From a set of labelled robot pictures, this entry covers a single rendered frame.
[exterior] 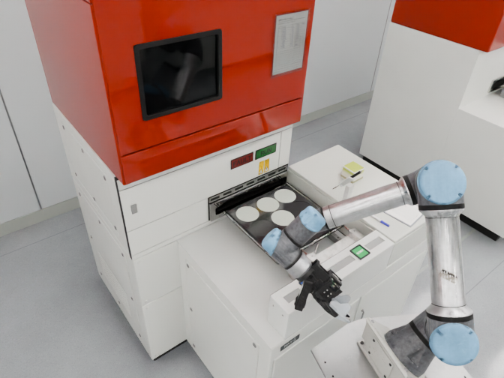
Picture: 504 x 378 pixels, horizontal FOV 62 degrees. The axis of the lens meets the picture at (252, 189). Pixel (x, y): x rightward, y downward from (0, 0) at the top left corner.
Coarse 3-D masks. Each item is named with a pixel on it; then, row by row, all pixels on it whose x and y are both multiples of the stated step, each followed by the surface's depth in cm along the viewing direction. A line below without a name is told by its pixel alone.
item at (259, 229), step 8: (272, 192) 193; (296, 192) 194; (256, 200) 188; (296, 200) 189; (304, 200) 189; (232, 208) 183; (256, 208) 184; (280, 208) 184; (288, 208) 184; (296, 208) 185; (304, 208) 185; (232, 216) 179; (264, 216) 180; (296, 216) 181; (240, 224) 176; (248, 224) 175; (256, 224) 176; (264, 224) 176; (272, 224) 176; (256, 232) 172; (264, 232) 172; (320, 232) 173; (312, 240) 170
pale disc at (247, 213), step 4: (240, 208) 183; (244, 208) 183; (248, 208) 183; (252, 208) 183; (236, 212) 181; (240, 212) 181; (244, 212) 181; (248, 212) 181; (252, 212) 181; (256, 212) 182; (240, 216) 179; (244, 216) 179; (248, 216) 179; (252, 216) 180; (256, 216) 180; (244, 220) 177; (248, 220) 177; (252, 220) 177
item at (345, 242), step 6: (342, 240) 173; (348, 240) 173; (330, 246) 170; (336, 246) 170; (342, 246) 170; (348, 246) 170; (324, 252) 167; (330, 252) 167; (336, 252) 168; (324, 258) 165
